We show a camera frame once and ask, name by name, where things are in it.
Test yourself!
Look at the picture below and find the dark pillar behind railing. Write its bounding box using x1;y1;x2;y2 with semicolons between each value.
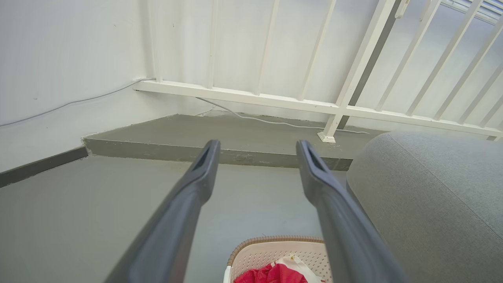
337;0;403;131

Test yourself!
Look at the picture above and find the grey concrete raised step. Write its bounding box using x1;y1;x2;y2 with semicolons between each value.
82;110;387;171

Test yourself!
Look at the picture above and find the grey fabric sofa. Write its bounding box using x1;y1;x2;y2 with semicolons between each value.
346;131;503;283

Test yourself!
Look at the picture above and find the white metal railing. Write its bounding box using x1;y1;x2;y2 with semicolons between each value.
133;0;503;143

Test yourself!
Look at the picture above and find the white woven-rim laundry basket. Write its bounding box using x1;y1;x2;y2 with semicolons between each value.
223;235;334;283

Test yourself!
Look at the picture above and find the thin grey cable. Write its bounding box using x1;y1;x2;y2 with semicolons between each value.
0;78;371;135

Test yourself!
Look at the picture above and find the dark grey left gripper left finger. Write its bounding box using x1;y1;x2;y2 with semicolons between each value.
104;139;221;283

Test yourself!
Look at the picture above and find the red garment with white stripes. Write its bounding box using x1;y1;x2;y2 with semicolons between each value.
233;263;309;283

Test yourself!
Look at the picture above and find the black baseboard strip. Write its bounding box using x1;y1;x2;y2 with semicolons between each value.
0;146;89;189

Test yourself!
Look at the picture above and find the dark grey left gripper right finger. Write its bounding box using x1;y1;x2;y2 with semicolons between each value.
296;140;409;283

